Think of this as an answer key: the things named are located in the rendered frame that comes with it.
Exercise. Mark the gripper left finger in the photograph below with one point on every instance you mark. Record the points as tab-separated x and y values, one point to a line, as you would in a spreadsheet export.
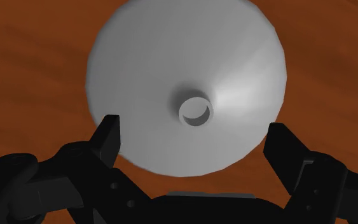
73	173

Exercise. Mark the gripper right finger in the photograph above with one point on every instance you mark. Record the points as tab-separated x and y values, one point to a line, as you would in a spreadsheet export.
315	176

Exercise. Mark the white funnel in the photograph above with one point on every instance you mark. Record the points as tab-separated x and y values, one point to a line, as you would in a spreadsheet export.
154	68

